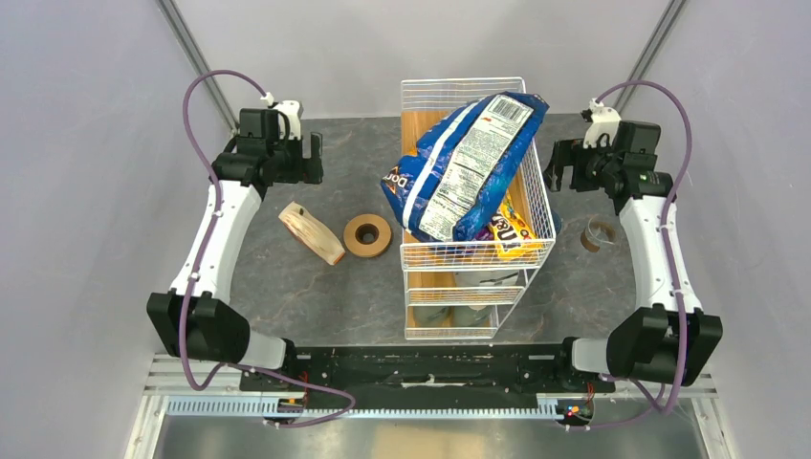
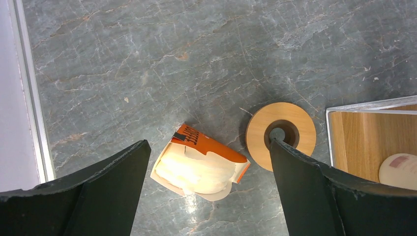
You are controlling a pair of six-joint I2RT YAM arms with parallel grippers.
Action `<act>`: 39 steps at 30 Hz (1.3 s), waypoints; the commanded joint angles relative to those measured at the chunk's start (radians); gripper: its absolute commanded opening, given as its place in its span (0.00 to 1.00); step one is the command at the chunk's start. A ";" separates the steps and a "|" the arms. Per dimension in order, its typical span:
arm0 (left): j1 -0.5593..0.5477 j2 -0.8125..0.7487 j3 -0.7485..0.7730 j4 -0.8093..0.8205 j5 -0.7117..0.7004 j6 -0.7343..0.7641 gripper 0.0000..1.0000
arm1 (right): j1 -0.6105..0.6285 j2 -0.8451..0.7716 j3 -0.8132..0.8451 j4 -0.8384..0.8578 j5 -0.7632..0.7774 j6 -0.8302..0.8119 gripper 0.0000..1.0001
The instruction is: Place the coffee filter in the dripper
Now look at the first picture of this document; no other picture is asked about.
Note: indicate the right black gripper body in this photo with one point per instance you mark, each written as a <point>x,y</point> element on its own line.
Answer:
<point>591,167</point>

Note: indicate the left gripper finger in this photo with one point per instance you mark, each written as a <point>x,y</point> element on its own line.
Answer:
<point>315,145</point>
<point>312,171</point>

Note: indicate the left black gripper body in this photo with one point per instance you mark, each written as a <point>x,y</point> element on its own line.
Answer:
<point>288,154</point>

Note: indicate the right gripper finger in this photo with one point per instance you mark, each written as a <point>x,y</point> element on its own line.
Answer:
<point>552,176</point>
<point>562,154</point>

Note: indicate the glass carafe with brown band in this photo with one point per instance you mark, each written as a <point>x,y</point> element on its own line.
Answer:
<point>598,234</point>

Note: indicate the white wire shelf rack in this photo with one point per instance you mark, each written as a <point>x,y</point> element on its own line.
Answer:
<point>465,291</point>

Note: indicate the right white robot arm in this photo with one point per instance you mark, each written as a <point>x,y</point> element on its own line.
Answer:
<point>668,338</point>

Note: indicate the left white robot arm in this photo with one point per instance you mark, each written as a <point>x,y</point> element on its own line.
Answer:
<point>194,317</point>

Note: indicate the yellow candy bag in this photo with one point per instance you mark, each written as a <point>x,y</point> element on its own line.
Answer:
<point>513,236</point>

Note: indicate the blue chips bag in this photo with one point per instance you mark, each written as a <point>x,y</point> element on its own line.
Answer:
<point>455,178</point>

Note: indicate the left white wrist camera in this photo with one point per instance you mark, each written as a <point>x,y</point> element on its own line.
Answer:
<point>288,116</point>

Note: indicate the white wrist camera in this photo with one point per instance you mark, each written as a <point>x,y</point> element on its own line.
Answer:
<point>288,116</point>
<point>604,124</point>

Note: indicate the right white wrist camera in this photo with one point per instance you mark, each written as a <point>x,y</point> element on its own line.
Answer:
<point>604,124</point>

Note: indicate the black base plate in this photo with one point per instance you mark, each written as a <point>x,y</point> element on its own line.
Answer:
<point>464,376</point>

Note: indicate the aluminium rail frame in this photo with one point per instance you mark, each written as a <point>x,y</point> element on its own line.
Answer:
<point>519,411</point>

